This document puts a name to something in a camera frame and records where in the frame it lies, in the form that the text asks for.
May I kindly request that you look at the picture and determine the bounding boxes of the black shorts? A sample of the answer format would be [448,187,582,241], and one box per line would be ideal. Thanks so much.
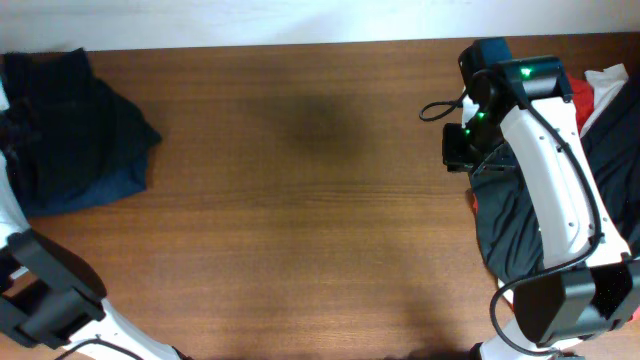
[1,49,162,200]

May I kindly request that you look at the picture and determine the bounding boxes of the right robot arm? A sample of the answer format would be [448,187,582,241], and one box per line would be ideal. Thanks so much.
[442,38,639,359]

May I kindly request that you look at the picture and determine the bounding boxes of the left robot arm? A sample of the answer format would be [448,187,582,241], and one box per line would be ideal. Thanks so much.
[1,82,185,359]

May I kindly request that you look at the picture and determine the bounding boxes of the black garment with white letters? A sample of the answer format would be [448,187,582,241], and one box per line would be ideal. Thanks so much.
[471,74,639,282]

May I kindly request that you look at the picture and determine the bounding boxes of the folded navy blue garment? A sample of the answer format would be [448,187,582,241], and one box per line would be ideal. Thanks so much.
[18,154,149,217]

